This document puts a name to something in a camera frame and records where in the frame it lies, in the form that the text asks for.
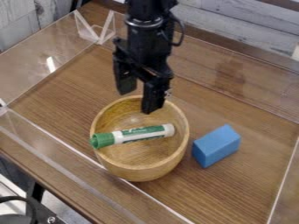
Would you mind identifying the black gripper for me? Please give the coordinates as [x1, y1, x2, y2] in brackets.
[111, 17, 175, 116]

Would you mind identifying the green and white marker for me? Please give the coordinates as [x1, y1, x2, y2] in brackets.
[90, 123, 175, 150]

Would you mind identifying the brown wooden bowl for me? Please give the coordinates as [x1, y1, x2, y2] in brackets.
[90, 95, 191, 182]

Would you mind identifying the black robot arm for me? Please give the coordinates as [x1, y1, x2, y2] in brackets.
[114, 0, 185, 114]

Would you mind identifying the blue foam block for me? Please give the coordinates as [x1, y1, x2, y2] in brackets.
[191, 124, 241, 168]

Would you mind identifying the clear acrylic tray wall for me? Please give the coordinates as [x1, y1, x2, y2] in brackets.
[0, 3, 299, 224]

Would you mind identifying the black table leg bracket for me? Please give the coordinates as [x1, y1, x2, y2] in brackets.
[26, 182, 67, 224]

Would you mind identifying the black cable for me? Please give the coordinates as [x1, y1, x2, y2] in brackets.
[0, 197, 43, 224]

